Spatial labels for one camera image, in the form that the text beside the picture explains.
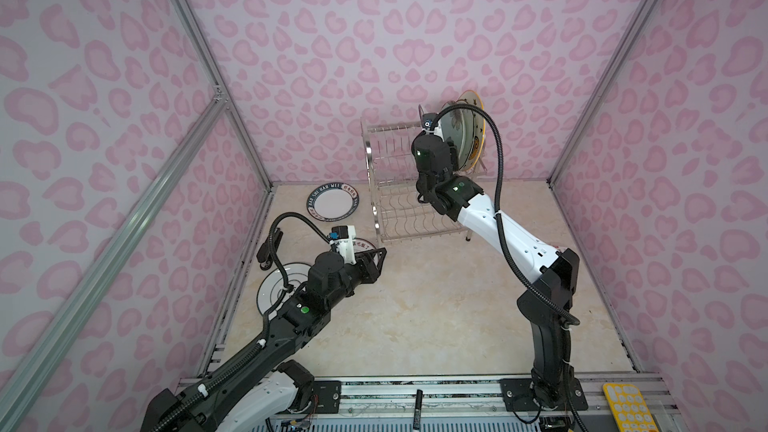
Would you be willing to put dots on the mint green flower plate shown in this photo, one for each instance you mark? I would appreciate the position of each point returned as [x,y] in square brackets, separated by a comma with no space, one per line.
[458,129]

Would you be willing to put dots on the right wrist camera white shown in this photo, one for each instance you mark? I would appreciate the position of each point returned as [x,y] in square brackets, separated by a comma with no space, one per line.
[430,123]

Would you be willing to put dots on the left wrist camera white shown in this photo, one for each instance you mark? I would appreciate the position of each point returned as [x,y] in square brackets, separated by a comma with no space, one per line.
[341,239]

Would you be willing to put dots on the halloween cat star plate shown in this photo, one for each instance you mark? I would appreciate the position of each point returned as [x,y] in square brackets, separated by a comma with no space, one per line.
[462,155]

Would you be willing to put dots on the black stapler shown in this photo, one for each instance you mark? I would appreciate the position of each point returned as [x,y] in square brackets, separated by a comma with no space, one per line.
[264,254]

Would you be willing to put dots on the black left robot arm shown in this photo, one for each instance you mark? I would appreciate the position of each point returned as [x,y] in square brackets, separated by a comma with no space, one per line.
[262,380]

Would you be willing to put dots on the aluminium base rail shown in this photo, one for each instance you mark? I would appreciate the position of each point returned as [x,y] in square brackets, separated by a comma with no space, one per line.
[465,403]

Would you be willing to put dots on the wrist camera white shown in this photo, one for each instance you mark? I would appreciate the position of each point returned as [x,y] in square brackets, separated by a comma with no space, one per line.
[341,239]
[430,123]

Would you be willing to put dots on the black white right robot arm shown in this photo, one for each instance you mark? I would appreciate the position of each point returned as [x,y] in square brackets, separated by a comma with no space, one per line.
[548,275]

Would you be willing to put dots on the black marker pen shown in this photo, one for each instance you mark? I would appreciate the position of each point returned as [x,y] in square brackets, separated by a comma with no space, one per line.
[417,414]

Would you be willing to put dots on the white plate black text rim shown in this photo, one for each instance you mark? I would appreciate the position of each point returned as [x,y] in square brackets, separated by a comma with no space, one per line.
[332,202]

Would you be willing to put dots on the orange sunburst plate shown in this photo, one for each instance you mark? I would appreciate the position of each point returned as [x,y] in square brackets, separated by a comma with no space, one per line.
[362,245]
[451,130]

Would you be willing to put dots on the white plate black rings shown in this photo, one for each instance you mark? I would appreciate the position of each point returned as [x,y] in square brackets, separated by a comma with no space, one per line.
[279,288]

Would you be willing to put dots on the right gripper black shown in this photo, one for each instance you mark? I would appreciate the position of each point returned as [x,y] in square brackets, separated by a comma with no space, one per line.
[418,156]

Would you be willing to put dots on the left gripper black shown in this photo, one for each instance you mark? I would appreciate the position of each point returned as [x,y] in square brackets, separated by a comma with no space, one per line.
[373,269]

